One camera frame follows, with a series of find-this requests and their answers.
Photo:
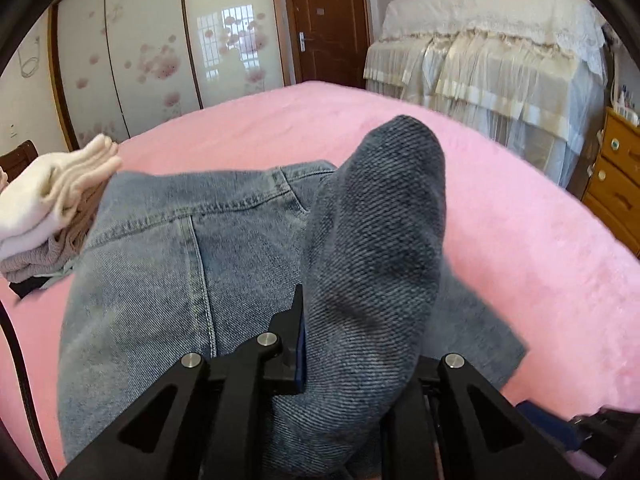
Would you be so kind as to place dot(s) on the wooden drawer chest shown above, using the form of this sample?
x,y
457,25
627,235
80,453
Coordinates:
x,y
615,170

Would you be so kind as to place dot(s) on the pink plush blanket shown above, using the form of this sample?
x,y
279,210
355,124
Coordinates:
x,y
525,240

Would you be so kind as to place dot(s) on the bed with cream ruffled cover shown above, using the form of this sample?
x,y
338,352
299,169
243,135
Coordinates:
x,y
500,60

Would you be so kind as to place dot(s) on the black folded garment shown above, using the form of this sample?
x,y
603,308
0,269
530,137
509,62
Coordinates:
x,y
30,286

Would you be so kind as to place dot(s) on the white folded garment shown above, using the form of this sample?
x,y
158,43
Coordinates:
x,y
25,202

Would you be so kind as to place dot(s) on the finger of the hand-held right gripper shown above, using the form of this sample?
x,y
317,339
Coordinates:
x,y
545,427

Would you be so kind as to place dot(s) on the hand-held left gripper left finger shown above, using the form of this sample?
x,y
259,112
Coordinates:
x,y
299,355

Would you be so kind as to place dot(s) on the white wall switch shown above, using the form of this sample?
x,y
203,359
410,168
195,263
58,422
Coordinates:
x,y
12,132

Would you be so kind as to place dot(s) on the grey ribbed folded garment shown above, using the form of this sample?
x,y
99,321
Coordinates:
x,y
60,247

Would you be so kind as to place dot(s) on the floral sliding door wardrobe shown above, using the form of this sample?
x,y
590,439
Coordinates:
x,y
150,35

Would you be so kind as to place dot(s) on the blue denim jeans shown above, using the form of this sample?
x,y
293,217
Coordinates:
x,y
150,240

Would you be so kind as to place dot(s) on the cream folded garment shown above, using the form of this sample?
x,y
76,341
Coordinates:
x,y
87,175

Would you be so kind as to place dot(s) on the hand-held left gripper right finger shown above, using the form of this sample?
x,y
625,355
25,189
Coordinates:
x,y
452,377

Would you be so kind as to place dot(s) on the brown wooden door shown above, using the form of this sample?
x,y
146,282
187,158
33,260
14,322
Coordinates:
x,y
330,25

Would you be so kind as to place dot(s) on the dark wooden chair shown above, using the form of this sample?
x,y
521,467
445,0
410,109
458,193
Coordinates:
x,y
20,157

